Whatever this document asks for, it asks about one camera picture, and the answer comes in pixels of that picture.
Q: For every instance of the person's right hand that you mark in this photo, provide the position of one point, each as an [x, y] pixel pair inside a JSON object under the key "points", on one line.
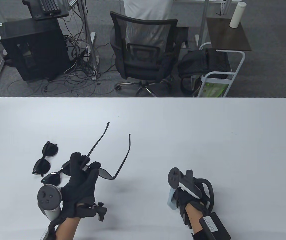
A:
{"points": [[185, 197]]}

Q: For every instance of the person's left hand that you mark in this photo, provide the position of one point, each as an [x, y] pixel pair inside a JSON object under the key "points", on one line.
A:
{"points": [[80, 185]]}

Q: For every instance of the grey and white controller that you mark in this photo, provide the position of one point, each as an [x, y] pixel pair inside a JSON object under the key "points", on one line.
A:
{"points": [[48, 196], [190, 190]]}

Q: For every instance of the light blue cleaning cloth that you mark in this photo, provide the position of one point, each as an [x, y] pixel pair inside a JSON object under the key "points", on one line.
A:
{"points": [[171, 202]]}

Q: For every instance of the black sunglasses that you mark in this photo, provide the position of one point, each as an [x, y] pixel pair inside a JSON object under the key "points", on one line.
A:
{"points": [[51, 178], [105, 173], [50, 150]]}

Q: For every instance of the person's right forearm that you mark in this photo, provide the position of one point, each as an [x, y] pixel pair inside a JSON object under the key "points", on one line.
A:
{"points": [[195, 220]]}

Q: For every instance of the person's left forearm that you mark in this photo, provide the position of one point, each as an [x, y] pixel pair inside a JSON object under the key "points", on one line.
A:
{"points": [[66, 230]]}

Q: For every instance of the green packet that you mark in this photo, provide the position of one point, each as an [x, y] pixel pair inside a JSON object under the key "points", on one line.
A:
{"points": [[214, 90]]}

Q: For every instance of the black mesh office chair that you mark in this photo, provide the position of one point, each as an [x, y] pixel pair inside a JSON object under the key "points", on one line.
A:
{"points": [[142, 67]]}

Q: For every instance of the black backpack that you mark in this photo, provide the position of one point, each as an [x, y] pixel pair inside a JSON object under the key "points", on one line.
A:
{"points": [[198, 62]]}

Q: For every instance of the black computer tower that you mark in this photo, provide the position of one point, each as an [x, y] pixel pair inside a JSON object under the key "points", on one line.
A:
{"points": [[32, 50]]}

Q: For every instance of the white desk leg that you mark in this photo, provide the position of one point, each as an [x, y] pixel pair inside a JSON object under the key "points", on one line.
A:
{"points": [[89, 37]]}

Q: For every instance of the dark brown side table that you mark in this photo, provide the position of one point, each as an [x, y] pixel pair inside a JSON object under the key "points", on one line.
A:
{"points": [[228, 37]]}

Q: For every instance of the black keyboard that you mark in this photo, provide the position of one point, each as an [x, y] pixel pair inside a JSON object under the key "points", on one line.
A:
{"points": [[49, 5]]}

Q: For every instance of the black keyboard tray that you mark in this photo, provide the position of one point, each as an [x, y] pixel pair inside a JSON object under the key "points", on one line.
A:
{"points": [[34, 8]]}

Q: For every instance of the white cylindrical bottle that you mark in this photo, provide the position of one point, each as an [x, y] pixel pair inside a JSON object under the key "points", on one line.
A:
{"points": [[236, 15]]}

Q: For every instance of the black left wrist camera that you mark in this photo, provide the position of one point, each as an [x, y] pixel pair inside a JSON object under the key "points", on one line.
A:
{"points": [[100, 212]]}

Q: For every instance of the white metal desk frame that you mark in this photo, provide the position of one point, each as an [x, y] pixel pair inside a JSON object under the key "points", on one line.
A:
{"points": [[203, 20]]}

